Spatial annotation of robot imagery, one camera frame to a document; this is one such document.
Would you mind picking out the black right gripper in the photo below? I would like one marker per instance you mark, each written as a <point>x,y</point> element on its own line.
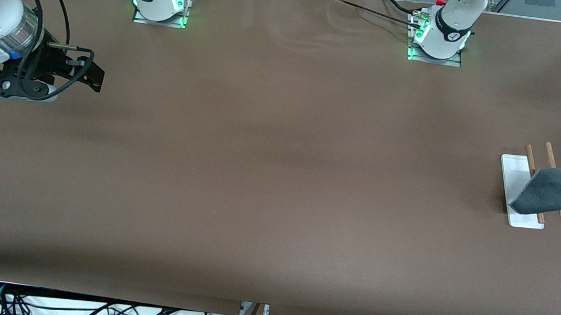
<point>52,57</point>

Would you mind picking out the pink and grey towel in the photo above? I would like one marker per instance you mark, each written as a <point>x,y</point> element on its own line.
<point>551,191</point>

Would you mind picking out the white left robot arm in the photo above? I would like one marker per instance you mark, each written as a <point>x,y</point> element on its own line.
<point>450,34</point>

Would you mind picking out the white rack with wooden bars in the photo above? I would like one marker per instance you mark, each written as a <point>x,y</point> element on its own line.
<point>513,173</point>

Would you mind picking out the brown table cover sheet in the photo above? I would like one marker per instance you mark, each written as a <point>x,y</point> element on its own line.
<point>275,204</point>

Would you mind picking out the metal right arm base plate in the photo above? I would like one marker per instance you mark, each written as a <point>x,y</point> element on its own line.
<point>158,22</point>

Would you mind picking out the metal table frame bracket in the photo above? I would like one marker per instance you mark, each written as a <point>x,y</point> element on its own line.
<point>263,311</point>

